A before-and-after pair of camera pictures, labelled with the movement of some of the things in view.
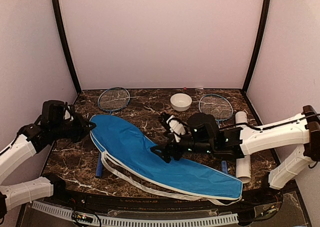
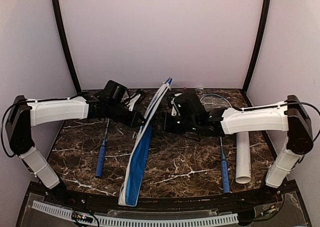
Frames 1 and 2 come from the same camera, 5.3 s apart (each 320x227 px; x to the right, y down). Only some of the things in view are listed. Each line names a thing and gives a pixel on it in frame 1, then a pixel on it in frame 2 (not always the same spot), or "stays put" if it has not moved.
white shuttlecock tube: (243, 170) stays put
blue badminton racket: (110, 99) to (102, 153)
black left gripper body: (76, 131) to (130, 121)
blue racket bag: (129, 153) to (130, 190)
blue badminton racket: (221, 107) stays put
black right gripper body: (177, 153) to (167, 126)
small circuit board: (82, 217) stays put
